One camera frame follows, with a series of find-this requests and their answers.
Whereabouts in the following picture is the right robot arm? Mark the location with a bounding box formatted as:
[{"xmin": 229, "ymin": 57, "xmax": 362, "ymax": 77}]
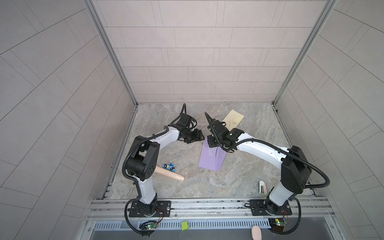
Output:
[{"xmin": 206, "ymin": 115, "xmax": 331, "ymax": 215}]

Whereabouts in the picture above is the blue toy car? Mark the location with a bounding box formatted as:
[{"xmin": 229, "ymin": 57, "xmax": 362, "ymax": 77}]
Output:
[{"xmin": 163, "ymin": 163, "xmax": 175, "ymax": 172}]

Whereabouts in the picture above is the left circuit board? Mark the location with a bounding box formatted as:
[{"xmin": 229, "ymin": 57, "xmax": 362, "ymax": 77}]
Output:
[{"xmin": 140, "ymin": 221, "xmax": 159, "ymax": 231}]

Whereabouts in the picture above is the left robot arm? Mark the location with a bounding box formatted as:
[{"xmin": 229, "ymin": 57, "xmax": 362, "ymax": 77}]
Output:
[{"xmin": 122, "ymin": 113, "xmax": 205, "ymax": 215}]

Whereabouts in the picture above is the purple paper sheet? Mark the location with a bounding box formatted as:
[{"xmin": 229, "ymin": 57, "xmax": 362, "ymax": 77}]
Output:
[{"xmin": 199, "ymin": 140, "xmax": 227, "ymax": 171}]

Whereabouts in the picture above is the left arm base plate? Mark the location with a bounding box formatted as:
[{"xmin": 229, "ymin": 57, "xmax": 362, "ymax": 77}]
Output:
[{"xmin": 128, "ymin": 201, "xmax": 172, "ymax": 218}]

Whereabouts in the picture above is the right circuit board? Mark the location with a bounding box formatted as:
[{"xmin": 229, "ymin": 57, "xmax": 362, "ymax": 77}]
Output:
[{"xmin": 268, "ymin": 219, "xmax": 289, "ymax": 233}]

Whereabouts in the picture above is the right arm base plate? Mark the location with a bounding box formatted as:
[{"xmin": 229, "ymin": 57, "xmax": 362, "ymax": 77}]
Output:
[{"xmin": 249, "ymin": 200, "xmax": 292, "ymax": 216}]

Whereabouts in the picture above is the pink oval eraser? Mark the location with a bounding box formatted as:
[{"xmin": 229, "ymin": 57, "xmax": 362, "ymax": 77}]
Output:
[{"xmin": 251, "ymin": 226, "xmax": 262, "ymax": 240}]

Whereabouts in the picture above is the green sticky note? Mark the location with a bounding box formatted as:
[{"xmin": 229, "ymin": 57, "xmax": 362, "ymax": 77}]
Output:
[{"xmin": 181, "ymin": 221, "xmax": 189, "ymax": 231}]

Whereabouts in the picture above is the yellow envelope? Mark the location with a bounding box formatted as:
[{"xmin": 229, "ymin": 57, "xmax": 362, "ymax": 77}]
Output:
[{"xmin": 223, "ymin": 110, "xmax": 244, "ymax": 131}]

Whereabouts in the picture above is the circuit board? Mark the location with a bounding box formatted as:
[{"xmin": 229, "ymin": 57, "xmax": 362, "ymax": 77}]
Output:
[
  {"xmin": 140, "ymin": 221, "xmax": 159, "ymax": 231},
  {"xmin": 268, "ymin": 219, "xmax": 289, "ymax": 233}
]

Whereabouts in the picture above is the aluminium rail frame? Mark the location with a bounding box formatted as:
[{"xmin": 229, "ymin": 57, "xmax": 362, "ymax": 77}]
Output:
[{"xmin": 86, "ymin": 196, "xmax": 335, "ymax": 221}]

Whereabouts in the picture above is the beige wooden rolling pin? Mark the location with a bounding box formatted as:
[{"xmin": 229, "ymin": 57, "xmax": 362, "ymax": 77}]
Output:
[{"xmin": 155, "ymin": 166, "xmax": 185, "ymax": 182}]

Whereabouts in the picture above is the white pink stapler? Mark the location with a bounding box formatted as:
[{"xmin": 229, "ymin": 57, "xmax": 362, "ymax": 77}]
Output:
[{"xmin": 259, "ymin": 181, "xmax": 268, "ymax": 195}]

